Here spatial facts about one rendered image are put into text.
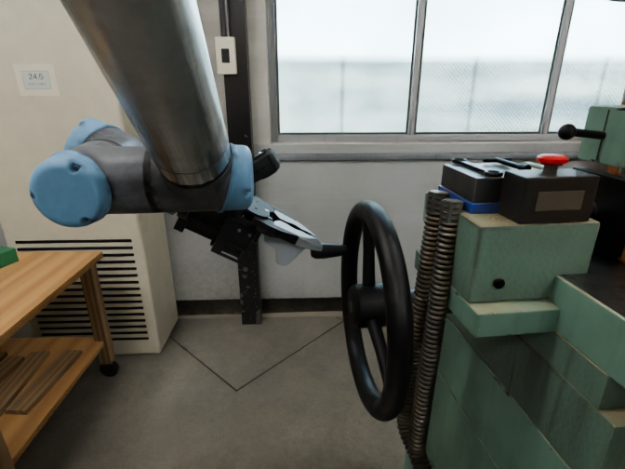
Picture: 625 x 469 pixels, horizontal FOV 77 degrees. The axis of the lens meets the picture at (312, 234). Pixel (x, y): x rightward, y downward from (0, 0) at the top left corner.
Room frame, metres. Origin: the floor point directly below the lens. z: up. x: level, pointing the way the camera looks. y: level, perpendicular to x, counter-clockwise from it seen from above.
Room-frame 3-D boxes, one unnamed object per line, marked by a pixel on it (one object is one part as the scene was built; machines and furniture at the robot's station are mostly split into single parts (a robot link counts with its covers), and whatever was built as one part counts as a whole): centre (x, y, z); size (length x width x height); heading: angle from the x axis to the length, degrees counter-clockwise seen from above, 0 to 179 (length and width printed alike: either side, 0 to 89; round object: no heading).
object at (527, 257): (0.45, -0.23, 0.92); 0.15 x 0.13 x 0.09; 7
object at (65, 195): (0.43, 0.23, 0.99); 0.11 x 0.11 x 0.08; 5
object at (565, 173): (0.44, -0.23, 0.99); 0.13 x 0.11 x 0.06; 7
